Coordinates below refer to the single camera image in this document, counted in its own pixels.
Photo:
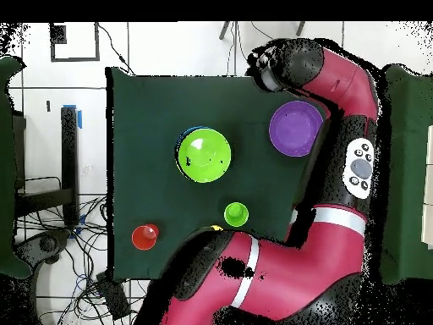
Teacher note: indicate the black equipment box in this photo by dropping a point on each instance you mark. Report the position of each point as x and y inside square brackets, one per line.
[19, 152]

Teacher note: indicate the large green bowl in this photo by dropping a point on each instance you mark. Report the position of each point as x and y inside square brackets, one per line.
[204, 155]

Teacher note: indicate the side table green cloth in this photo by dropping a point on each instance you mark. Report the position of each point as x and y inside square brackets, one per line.
[6, 169]
[406, 169]

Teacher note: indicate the dark green tablecloth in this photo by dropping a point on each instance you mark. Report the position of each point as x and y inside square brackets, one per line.
[152, 101]

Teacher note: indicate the camera tripod legs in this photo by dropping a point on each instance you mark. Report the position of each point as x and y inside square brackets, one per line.
[224, 31]

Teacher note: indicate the black floor stand base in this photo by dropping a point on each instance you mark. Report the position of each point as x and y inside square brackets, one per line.
[47, 243]

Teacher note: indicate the green cup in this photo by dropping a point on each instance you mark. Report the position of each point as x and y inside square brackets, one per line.
[236, 215]

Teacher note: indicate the large light blue bowl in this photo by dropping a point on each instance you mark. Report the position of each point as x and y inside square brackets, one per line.
[191, 128]

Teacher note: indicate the black floor box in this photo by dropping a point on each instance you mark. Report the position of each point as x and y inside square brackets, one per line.
[113, 294]

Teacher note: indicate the small black floor marker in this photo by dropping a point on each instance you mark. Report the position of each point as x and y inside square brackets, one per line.
[48, 106]

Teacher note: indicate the large purple bowl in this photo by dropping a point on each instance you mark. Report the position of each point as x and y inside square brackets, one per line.
[292, 128]

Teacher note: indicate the yellow cup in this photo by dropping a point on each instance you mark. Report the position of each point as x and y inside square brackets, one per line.
[216, 228]

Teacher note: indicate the black metal stand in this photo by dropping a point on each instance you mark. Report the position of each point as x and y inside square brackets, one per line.
[69, 162]

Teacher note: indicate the orange cup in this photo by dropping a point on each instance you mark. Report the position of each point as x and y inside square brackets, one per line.
[142, 238]

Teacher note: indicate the gray square floor frame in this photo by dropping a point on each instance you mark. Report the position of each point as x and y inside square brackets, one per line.
[74, 59]

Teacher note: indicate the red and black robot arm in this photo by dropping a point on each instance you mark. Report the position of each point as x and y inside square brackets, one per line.
[304, 271]

